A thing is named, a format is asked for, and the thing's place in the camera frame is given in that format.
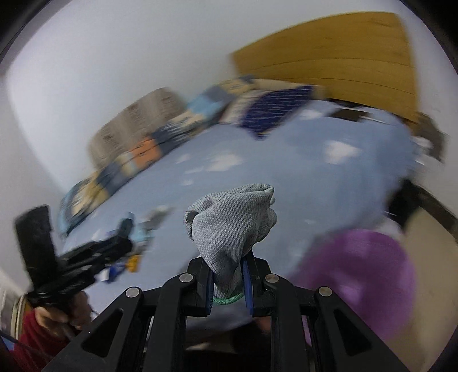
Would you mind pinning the wooden headboard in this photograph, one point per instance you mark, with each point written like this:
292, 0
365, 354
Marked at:
360, 57

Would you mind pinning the black phone on bed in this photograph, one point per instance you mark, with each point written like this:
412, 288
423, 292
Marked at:
350, 114

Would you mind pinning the striped beige pillow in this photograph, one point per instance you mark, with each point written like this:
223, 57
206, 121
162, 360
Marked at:
132, 124

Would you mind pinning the purple plastic trash basket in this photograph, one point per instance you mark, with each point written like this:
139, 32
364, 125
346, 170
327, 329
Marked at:
370, 271

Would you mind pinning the navy star pillow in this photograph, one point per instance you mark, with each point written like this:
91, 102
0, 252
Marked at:
260, 111

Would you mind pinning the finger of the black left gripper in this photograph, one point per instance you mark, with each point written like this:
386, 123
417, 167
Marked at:
115, 249
126, 226

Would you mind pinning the red sleeve forearm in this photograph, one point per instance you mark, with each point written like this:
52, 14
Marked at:
34, 350

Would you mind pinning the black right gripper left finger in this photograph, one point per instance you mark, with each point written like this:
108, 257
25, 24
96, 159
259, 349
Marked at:
142, 330

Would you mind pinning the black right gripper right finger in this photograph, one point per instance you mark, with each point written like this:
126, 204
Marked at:
312, 330

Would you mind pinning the grey sock green cuff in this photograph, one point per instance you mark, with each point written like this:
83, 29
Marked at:
225, 226

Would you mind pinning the patchwork cartoon quilt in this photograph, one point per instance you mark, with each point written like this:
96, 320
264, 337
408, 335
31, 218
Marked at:
202, 112

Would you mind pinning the person left hand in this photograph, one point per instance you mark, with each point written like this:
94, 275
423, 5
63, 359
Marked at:
59, 323

